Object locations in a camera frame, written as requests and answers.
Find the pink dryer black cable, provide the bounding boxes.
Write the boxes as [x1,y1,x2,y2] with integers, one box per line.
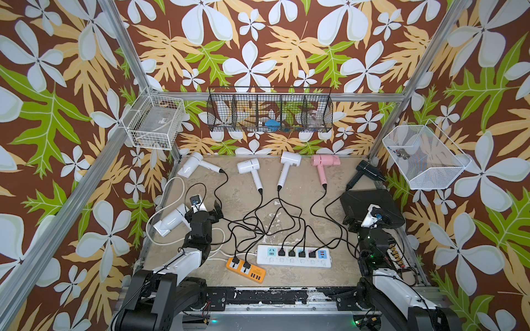
[299,188,345,257]

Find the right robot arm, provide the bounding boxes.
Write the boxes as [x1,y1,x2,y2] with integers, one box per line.
[342,202,462,330]

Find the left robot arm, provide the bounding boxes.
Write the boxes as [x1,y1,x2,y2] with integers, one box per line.
[109,202,223,330]

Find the black plastic tool case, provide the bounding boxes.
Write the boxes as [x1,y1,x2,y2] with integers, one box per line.
[340,189,405,229]

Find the large white hair dryer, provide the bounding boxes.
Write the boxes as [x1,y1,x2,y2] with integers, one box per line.
[154,204,191,237]

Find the white hair dryer far left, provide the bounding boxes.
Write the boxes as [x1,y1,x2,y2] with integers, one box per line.
[177,153,224,179]

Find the black hair dryer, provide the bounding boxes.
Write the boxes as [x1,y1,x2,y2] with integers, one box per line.
[346,160,386,191]

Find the ratchet wrench tool set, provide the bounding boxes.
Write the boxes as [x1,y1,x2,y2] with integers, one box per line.
[387,237,419,286]

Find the white multicolour power strip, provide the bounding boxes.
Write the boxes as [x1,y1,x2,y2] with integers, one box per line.
[256,245,332,268]

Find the orange power strip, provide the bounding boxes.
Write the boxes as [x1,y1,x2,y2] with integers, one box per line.
[226,257,266,284]

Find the pink hair dryer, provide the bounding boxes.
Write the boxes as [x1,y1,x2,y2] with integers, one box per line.
[311,154,341,190]

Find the white mesh basket right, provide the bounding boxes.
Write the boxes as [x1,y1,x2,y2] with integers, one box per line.
[382,120,471,190]

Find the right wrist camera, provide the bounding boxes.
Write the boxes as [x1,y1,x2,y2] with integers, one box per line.
[361,204,383,228]

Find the large dryer white cable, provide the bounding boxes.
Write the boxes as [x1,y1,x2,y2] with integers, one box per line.
[134,177,259,274]

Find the black mounting rail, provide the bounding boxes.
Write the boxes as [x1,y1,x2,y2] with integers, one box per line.
[193,286,372,312]

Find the white wire basket left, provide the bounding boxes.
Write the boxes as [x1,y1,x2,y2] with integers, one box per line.
[121,95,186,150]

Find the black wire basket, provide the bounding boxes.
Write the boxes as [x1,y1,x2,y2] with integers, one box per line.
[206,86,333,133]

